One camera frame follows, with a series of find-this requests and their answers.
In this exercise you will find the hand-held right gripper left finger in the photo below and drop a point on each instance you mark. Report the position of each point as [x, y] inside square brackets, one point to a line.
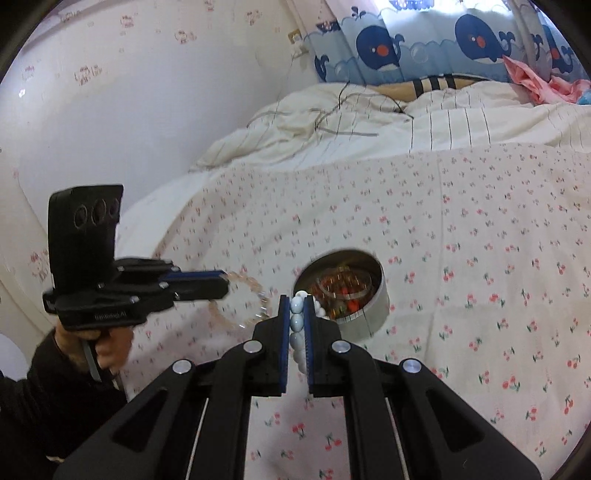
[284, 360]

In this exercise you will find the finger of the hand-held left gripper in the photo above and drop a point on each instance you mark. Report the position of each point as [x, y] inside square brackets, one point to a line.
[203, 290]
[198, 276]

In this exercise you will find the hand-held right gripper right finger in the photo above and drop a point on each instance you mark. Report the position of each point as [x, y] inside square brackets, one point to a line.
[309, 355]

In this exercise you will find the round metal tin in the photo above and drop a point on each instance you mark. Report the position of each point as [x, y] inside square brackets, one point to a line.
[369, 314]

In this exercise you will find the person's left forearm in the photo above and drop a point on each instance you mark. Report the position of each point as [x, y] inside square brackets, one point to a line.
[41, 406]

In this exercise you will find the person's left hand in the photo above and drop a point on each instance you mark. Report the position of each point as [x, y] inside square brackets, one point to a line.
[115, 346]

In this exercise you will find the silver metal bangle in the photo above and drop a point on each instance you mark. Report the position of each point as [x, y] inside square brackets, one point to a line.
[322, 287]

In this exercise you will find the white mattress sheet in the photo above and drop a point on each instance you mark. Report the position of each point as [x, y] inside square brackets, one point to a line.
[157, 212]

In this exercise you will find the tan black striped pillow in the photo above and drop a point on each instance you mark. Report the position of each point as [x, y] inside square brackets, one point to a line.
[397, 90]

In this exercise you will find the cream striped duvet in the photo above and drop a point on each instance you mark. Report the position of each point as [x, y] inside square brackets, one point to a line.
[461, 120]

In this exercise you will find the blue whale print curtain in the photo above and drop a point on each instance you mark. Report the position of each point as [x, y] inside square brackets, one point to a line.
[415, 46]

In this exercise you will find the pink cloth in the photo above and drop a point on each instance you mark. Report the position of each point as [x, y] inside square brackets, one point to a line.
[526, 78]

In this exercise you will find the light blue cloth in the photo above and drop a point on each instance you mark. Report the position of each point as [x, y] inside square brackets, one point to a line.
[586, 98]

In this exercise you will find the white curved pole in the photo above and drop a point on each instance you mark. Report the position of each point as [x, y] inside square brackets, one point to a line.
[524, 32]

